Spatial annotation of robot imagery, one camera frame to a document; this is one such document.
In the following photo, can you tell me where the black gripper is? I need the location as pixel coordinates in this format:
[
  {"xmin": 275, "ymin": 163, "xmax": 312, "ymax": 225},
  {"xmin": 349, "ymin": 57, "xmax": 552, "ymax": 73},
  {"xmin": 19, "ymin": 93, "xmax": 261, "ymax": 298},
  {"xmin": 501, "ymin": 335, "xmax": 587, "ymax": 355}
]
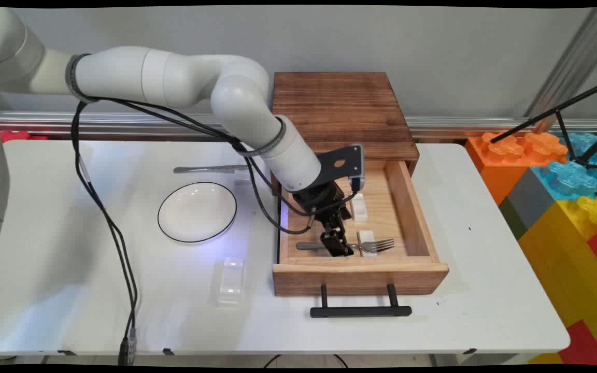
[{"xmin": 292, "ymin": 181, "xmax": 355, "ymax": 258}]

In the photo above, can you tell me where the steel serrated table knife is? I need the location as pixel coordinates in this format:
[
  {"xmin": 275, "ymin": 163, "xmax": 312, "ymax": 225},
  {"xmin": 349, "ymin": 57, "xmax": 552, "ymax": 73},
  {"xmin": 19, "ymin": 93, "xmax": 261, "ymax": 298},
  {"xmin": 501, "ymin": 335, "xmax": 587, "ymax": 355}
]
[{"xmin": 173, "ymin": 164, "xmax": 250, "ymax": 175}]

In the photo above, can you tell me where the white ceramic cutlery rest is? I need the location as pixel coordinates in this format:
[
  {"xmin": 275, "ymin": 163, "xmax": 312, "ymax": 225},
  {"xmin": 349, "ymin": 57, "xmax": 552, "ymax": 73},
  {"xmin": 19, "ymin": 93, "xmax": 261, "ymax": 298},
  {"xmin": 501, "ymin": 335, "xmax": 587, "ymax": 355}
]
[
  {"xmin": 357, "ymin": 231, "xmax": 378, "ymax": 257},
  {"xmin": 218, "ymin": 256, "xmax": 246, "ymax": 307},
  {"xmin": 350, "ymin": 193, "xmax": 369, "ymax": 222}
]

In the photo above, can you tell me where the steel fork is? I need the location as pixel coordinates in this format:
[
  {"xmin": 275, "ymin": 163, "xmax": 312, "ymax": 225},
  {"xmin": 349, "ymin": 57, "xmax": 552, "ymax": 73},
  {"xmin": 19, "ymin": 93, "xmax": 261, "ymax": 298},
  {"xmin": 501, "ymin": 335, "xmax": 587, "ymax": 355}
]
[{"xmin": 296, "ymin": 239, "xmax": 395, "ymax": 254}]

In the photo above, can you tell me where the light wooden drawer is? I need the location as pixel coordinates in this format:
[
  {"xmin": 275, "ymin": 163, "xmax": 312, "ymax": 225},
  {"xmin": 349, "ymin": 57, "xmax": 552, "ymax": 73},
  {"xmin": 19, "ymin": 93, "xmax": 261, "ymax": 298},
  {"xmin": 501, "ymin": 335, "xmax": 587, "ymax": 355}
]
[{"xmin": 273, "ymin": 160, "xmax": 450, "ymax": 297}]

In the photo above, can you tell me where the dark wooden cabinet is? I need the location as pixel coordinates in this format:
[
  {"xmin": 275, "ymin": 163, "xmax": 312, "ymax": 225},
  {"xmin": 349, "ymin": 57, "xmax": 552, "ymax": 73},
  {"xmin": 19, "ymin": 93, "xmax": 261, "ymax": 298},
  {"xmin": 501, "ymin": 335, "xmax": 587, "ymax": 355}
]
[{"xmin": 272, "ymin": 73, "xmax": 420, "ymax": 196}]

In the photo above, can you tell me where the white plate with black rim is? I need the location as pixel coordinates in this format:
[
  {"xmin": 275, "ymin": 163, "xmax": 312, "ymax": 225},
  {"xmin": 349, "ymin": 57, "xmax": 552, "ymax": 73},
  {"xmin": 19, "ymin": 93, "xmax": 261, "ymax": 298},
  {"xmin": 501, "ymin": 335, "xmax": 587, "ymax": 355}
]
[{"xmin": 158, "ymin": 181, "xmax": 238, "ymax": 244}]

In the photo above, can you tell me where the orange giant toy brick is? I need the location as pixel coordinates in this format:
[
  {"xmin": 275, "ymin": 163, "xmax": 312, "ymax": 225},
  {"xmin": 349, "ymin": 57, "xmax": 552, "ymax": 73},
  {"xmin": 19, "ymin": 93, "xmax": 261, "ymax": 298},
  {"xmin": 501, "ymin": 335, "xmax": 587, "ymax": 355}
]
[{"xmin": 465, "ymin": 132, "xmax": 570, "ymax": 206}]

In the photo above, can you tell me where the gray giant toy brick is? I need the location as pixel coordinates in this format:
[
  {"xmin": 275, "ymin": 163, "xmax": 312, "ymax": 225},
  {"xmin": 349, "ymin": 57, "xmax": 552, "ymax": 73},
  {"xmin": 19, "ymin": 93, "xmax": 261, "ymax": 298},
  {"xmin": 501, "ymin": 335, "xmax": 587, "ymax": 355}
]
[{"xmin": 506, "ymin": 168, "xmax": 559, "ymax": 229}]

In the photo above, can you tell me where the yellow giant toy brick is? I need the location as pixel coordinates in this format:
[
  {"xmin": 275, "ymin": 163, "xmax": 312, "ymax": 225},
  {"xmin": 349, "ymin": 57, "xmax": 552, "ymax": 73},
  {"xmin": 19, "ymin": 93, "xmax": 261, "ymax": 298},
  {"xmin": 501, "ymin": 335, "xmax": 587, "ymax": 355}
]
[{"xmin": 518, "ymin": 195, "xmax": 597, "ymax": 364}]

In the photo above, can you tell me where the translucent blue toy brick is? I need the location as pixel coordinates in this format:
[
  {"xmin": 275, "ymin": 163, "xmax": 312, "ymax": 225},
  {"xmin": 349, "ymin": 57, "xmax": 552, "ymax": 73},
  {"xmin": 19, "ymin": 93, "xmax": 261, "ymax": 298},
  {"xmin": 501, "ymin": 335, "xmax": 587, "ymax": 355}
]
[{"xmin": 531, "ymin": 132, "xmax": 597, "ymax": 202}]

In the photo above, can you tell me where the black tripod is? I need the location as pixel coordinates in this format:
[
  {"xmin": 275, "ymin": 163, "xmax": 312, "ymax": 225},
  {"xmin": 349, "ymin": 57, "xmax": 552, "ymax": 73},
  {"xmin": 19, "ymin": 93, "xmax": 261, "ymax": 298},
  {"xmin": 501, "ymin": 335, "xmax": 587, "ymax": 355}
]
[{"xmin": 490, "ymin": 77, "xmax": 597, "ymax": 171}]

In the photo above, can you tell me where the red giant toy brick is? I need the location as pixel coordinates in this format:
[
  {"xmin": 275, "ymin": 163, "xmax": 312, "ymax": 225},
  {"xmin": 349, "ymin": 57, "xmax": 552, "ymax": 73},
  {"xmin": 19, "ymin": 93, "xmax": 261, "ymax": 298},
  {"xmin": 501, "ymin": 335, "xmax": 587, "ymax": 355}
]
[{"xmin": 558, "ymin": 320, "xmax": 597, "ymax": 366}]

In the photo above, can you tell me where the black camera mounting bracket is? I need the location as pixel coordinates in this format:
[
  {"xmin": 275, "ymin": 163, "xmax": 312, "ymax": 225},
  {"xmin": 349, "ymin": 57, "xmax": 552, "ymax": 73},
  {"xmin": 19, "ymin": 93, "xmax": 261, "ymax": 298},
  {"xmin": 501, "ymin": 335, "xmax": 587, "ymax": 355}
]
[{"xmin": 315, "ymin": 145, "xmax": 364, "ymax": 183}]

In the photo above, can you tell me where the black drawer handle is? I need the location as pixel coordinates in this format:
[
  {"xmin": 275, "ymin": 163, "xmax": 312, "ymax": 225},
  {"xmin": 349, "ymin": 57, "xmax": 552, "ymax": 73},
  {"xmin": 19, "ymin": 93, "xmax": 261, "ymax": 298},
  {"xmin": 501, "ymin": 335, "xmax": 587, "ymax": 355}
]
[{"xmin": 310, "ymin": 284, "xmax": 413, "ymax": 318}]

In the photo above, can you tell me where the gray velcro strap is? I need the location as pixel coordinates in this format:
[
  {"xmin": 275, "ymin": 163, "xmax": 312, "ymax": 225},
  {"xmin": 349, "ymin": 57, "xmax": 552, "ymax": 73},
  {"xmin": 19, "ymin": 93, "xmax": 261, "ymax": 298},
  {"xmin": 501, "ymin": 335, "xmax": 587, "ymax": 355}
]
[
  {"xmin": 65, "ymin": 53, "xmax": 97, "ymax": 103},
  {"xmin": 239, "ymin": 117, "xmax": 288, "ymax": 157}
]

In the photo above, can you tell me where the black cable under table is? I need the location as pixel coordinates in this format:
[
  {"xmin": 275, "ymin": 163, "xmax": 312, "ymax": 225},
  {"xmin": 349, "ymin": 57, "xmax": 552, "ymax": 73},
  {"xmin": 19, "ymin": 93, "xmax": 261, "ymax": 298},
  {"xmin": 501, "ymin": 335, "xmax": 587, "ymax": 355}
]
[{"xmin": 262, "ymin": 354, "xmax": 349, "ymax": 369}]

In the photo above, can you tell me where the aluminium wall rail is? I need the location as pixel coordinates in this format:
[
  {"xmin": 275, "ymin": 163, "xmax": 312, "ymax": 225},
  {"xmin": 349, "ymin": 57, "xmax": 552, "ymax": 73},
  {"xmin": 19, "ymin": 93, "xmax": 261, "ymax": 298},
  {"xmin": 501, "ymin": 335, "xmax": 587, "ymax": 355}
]
[{"xmin": 0, "ymin": 110, "xmax": 597, "ymax": 141}]

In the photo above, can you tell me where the black cable with silver plug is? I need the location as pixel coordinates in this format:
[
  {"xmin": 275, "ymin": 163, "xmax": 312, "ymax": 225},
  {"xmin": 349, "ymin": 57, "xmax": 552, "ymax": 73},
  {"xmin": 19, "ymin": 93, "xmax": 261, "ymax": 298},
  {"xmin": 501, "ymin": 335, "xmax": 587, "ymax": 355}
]
[{"xmin": 70, "ymin": 96, "xmax": 361, "ymax": 359}]

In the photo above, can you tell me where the aluminium diagonal post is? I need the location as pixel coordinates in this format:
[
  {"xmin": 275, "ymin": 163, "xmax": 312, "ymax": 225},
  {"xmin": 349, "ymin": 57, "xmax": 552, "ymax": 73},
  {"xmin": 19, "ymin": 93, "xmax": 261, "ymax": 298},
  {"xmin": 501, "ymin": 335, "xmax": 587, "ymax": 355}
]
[{"xmin": 525, "ymin": 7, "xmax": 597, "ymax": 120}]

